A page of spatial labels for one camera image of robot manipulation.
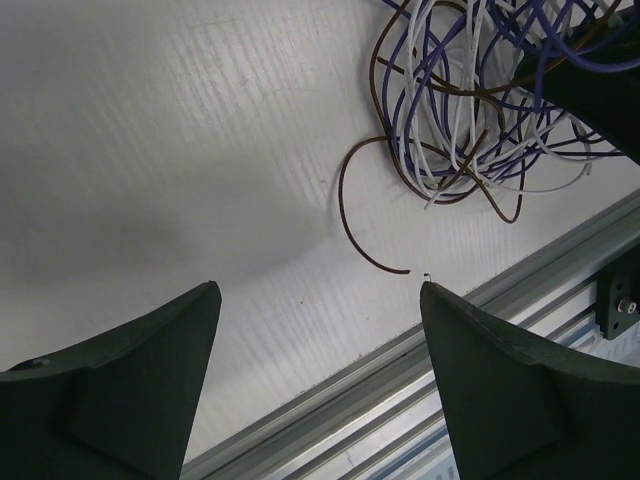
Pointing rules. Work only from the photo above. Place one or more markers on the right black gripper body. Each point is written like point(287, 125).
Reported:
point(591, 73)

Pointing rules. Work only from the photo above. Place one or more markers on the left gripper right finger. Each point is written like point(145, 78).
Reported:
point(520, 406)

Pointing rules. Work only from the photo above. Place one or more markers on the aluminium mounting rail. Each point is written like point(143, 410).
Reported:
point(382, 417)

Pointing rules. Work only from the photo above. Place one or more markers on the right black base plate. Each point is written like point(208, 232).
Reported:
point(617, 301)

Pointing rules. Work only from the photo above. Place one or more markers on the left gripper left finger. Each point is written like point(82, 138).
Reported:
point(120, 405)

